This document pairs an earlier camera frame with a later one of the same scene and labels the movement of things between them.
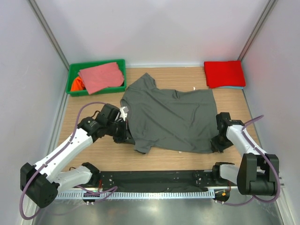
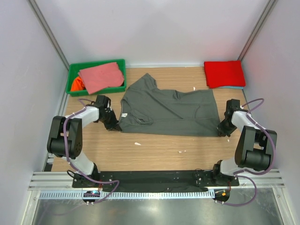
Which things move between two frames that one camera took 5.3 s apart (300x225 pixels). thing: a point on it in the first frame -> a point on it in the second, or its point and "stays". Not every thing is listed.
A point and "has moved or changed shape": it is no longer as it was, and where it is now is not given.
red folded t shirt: x=219 y=73 stays
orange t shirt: x=77 y=85 stays
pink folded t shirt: x=98 y=78 stays
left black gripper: x=123 y=137 -> x=113 y=125
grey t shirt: x=168 y=121 has moved or changed shape
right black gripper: x=216 y=146 -> x=223 y=132
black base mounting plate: x=166 y=181 stays
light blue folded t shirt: x=232 y=86 stays
